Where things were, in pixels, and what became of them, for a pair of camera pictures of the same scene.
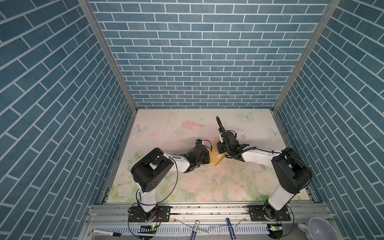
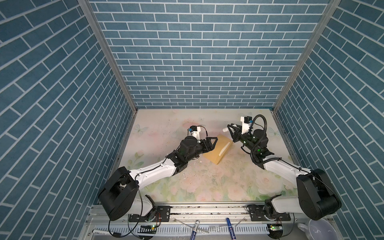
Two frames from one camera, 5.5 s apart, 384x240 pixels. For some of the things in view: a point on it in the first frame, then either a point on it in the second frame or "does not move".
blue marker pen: (231, 229) does not move
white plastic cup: (319, 228) does not move
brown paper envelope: (214, 159) does not move
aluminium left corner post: (88, 8) does not move
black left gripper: (206, 156) -> (209, 147)
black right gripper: (219, 147) -> (237, 135)
